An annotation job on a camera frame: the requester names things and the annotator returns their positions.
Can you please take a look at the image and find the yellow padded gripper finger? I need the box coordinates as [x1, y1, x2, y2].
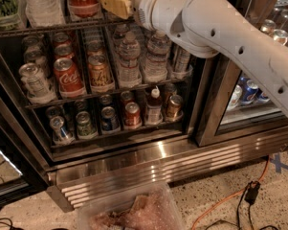
[100, 0, 132, 19]

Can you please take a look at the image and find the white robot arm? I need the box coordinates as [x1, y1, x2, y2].
[100, 0, 288, 118]

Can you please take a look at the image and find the red Coca-Cola can top shelf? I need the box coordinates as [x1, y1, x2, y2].
[68, 0, 99, 18]

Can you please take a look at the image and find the red coca-cola can shelf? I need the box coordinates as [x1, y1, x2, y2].
[54, 57, 85, 98]
[68, 0, 99, 18]

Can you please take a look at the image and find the orange can middle shelf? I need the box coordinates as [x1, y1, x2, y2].
[88, 55, 114, 93]

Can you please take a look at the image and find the slim silver can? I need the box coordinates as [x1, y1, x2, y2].
[173, 47, 190, 73]

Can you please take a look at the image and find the red Coca-Cola can middle shelf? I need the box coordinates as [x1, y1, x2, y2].
[54, 57, 85, 98]

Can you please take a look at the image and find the red can bottom shelf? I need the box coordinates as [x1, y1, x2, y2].
[124, 102, 142, 128]

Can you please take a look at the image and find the silver white can middle shelf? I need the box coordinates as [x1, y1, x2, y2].
[19, 63, 56, 104]

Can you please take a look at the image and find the brown can bottom shelf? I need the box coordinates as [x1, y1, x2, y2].
[166, 95, 183, 119]

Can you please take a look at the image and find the dark blue can bottom shelf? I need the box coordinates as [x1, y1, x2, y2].
[101, 106, 120, 132]

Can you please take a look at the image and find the green can bottom shelf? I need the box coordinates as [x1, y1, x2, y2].
[76, 111, 97, 139]

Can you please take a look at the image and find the blue white can bottom shelf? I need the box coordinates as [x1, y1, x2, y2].
[50, 116, 74, 144]

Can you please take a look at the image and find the blue Pepsi can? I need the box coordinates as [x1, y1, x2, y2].
[240, 80, 258, 104]

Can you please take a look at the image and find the stainless fridge base grille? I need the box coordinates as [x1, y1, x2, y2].
[46, 126, 288, 212]

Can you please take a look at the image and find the clear water bottle right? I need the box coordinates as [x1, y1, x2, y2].
[144, 31, 170, 83]

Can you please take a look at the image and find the clear water bottle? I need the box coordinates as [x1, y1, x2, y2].
[144, 31, 170, 83]
[118, 32, 141, 87]

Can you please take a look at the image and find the clear water bottle left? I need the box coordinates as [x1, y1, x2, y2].
[118, 32, 141, 87]

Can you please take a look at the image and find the small white-capped bottle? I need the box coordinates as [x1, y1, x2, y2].
[144, 87, 163, 125]

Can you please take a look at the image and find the black power adapter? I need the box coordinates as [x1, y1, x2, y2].
[245, 181, 260, 205]

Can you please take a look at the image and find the steel fridge door frame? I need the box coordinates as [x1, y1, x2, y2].
[196, 0, 288, 146]

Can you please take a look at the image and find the orange extension cable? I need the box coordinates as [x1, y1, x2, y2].
[190, 155, 271, 230]

